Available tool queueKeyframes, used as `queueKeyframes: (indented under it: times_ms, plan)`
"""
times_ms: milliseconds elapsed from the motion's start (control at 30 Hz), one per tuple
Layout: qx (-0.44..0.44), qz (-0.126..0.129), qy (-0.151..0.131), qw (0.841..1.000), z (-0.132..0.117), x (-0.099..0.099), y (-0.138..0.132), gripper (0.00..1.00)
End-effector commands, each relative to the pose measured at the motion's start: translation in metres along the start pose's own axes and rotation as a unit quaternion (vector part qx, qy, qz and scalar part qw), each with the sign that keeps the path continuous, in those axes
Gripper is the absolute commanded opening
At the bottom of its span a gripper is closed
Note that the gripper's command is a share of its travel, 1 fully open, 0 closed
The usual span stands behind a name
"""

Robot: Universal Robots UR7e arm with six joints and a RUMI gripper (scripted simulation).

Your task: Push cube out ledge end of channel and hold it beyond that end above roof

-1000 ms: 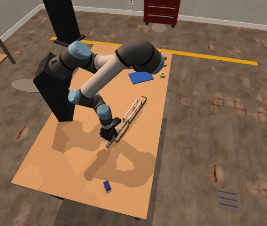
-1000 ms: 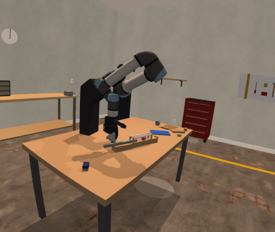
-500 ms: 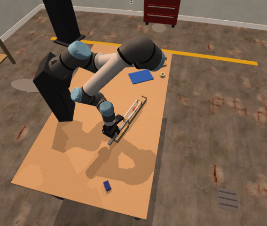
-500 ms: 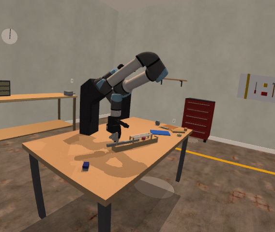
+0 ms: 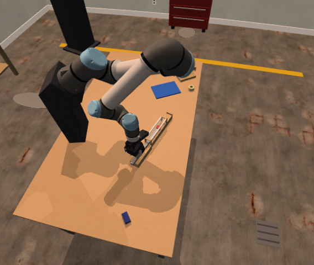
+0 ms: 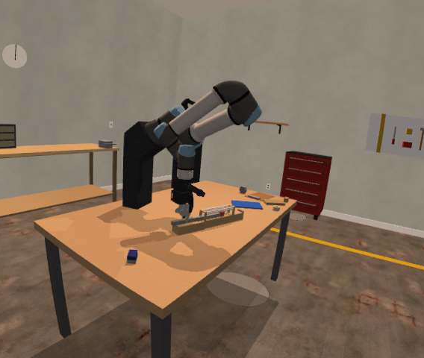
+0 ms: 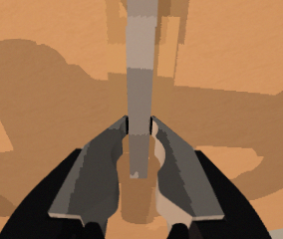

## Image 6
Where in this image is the brown clipboard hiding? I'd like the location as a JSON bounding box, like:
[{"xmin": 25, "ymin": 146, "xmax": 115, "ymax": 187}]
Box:
[{"xmin": 245, "ymin": 192, "xmax": 273, "ymax": 201}]

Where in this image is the tan wooden board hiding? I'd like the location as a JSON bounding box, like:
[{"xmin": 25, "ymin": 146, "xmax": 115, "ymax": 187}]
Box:
[{"xmin": 263, "ymin": 199, "xmax": 285, "ymax": 206}]

